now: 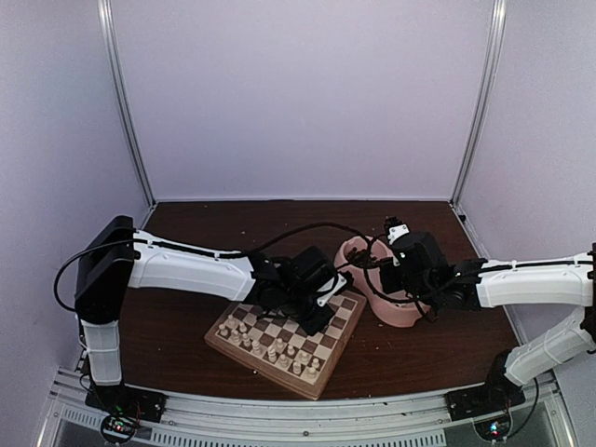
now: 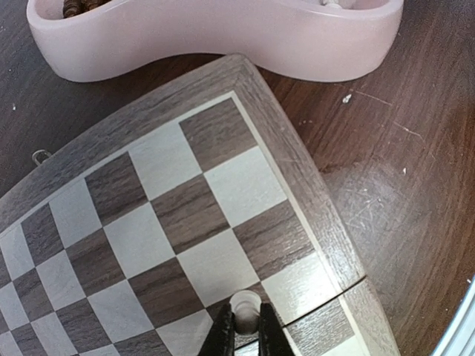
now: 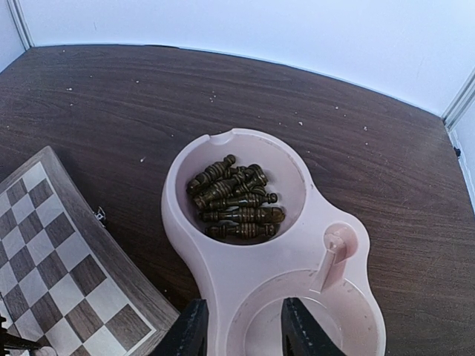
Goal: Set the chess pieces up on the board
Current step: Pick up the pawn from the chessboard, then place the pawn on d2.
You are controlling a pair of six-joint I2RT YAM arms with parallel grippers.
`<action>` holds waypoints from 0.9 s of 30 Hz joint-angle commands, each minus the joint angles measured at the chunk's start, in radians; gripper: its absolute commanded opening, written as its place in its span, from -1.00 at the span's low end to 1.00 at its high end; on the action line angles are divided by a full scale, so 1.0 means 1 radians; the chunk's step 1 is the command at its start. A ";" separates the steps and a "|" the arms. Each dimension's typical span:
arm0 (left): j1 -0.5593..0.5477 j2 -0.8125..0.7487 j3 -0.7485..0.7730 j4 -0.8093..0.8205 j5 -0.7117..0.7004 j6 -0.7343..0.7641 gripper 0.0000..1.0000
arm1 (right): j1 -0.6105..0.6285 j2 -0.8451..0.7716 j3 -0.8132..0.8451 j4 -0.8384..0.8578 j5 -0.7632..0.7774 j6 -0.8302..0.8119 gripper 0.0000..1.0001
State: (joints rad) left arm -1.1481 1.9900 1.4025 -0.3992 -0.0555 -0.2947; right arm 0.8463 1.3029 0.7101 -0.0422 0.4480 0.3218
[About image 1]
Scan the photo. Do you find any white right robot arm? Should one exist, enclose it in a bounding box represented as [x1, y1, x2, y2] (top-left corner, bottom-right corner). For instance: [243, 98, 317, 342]
[381, 223, 595, 412]

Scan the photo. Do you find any left aluminium frame post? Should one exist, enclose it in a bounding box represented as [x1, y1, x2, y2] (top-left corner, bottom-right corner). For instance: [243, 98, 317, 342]
[97, 0, 156, 209]

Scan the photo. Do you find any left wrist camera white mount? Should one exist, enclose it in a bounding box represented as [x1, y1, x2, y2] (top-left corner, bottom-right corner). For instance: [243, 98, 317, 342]
[316, 272, 353, 307]

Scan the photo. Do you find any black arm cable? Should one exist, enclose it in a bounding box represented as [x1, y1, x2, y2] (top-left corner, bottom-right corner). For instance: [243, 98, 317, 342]
[53, 222, 373, 313]
[360, 237, 467, 323]

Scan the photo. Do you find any white king piece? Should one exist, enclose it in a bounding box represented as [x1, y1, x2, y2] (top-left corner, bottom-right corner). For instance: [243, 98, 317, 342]
[275, 338, 284, 353]

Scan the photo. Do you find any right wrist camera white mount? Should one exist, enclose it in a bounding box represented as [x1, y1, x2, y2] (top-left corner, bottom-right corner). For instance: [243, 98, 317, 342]
[384, 216, 410, 245]

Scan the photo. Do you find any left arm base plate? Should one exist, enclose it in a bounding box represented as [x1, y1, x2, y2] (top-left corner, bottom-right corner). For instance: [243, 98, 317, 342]
[85, 386, 167, 423]

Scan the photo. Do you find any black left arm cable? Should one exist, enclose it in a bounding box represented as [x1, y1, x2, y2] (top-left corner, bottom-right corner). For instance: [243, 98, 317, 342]
[53, 222, 373, 313]

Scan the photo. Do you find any right aluminium frame post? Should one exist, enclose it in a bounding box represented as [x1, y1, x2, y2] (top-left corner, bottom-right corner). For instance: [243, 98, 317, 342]
[450, 0, 508, 209]

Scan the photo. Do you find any wooden chess board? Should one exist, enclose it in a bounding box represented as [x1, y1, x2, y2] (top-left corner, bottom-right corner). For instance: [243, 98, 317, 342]
[204, 292, 366, 400]

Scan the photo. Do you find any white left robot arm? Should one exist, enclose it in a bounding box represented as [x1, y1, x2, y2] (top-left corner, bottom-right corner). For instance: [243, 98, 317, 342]
[74, 215, 347, 413]

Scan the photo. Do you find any aluminium frame post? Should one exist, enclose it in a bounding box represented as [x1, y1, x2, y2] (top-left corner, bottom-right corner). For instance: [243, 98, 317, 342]
[97, 0, 156, 209]
[450, 0, 508, 209]

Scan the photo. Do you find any front aluminium rail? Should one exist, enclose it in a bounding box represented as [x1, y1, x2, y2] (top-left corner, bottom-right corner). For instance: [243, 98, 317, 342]
[33, 370, 579, 446]

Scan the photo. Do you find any pink double bowl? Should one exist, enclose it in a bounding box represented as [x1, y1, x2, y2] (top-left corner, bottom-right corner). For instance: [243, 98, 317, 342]
[334, 237, 422, 328]

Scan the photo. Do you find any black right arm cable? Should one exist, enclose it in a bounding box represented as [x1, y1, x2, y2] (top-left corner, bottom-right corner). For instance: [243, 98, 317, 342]
[360, 237, 467, 323]

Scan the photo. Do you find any dark chess pieces pile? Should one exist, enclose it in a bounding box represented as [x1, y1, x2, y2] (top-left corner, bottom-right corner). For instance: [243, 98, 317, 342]
[345, 247, 374, 268]

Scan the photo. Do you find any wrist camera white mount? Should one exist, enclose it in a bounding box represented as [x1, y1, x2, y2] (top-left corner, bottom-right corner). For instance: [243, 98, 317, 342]
[384, 216, 410, 245]
[316, 272, 353, 307]

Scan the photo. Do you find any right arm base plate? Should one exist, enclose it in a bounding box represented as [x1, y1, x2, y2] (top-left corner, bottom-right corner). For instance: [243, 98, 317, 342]
[445, 384, 525, 421]

